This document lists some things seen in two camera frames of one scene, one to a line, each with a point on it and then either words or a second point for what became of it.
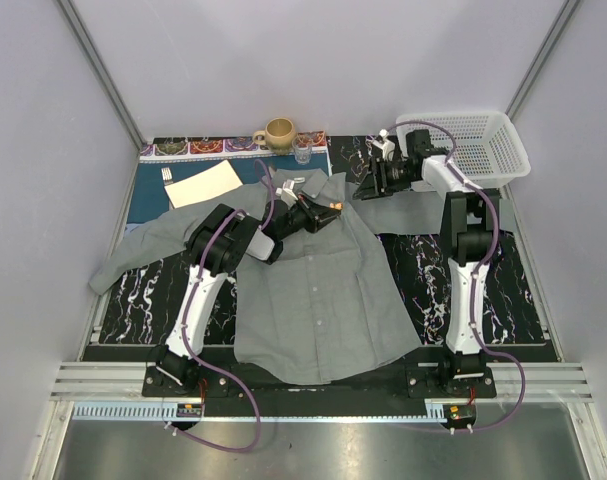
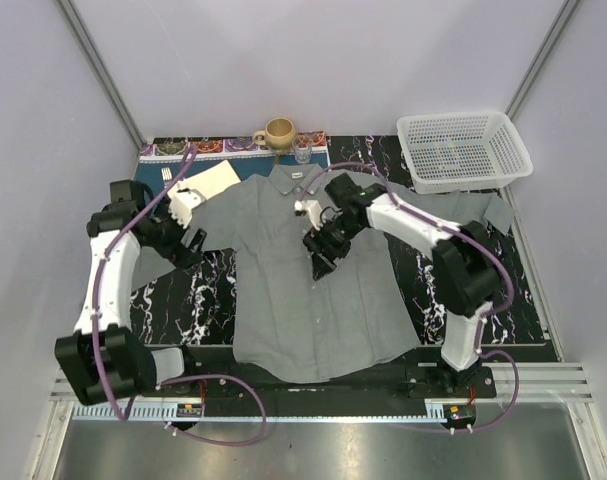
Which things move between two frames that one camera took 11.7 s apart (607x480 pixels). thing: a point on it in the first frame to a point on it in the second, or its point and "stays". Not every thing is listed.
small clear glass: (302, 146) stays
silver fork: (167, 176) stays
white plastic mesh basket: (485, 147) stays
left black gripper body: (302, 217) to (172, 247)
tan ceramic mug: (278, 135) stays
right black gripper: (367, 189) to (315, 241)
